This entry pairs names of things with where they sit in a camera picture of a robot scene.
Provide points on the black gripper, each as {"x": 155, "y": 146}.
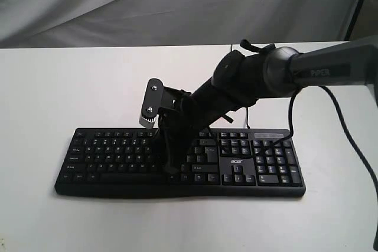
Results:
{"x": 181, "y": 118}

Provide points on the black acer keyboard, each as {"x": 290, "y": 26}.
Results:
{"x": 120, "y": 163}

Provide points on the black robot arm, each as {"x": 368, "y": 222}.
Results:
{"x": 269, "y": 72}

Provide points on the grey backdrop cloth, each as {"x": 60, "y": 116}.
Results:
{"x": 114, "y": 23}

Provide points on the wrist camera with black bracket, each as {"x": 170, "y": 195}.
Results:
{"x": 152, "y": 107}

